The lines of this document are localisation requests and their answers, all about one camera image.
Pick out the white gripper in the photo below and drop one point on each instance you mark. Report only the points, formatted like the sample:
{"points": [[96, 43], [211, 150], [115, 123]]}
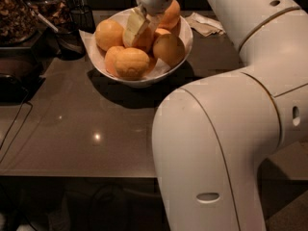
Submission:
{"points": [[138, 18]]}

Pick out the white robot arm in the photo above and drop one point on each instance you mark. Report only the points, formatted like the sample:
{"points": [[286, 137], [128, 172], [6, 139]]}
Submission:
{"points": [[210, 136]]}

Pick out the small hidden orange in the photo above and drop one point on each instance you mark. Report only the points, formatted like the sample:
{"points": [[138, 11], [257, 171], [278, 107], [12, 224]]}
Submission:
{"points": [[160, 32]]}

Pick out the white ceramic bowl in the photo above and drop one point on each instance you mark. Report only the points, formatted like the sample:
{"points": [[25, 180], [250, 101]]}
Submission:
{"points": [[184, 32]]}

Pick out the front bumpy orange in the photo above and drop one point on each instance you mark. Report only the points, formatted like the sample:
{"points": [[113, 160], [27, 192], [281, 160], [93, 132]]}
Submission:
{"points": [[131, 64]]}

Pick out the white paper bowl liner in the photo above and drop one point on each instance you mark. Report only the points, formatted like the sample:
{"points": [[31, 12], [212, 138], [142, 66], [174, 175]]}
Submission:
{"points": [[97, 58]]}

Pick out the crumpled paper napkins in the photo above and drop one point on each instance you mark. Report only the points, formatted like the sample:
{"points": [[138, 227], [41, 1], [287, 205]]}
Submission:
{"points": [[204, 25]]}

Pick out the black mesh cup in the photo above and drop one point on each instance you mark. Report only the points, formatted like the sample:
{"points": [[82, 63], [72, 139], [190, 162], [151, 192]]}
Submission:
{"points": [[82, 16]]}

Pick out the glass jar of nuts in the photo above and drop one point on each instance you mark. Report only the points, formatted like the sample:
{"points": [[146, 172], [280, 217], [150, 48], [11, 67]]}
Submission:
{"points": [[17, 23]]}

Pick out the black appliance on left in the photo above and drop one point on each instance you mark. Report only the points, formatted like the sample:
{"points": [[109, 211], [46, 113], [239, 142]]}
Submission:
{"points": [[20, 71]]}

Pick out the white scoop handle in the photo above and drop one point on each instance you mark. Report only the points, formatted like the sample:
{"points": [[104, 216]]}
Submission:
{"points": [[45, 21]]}

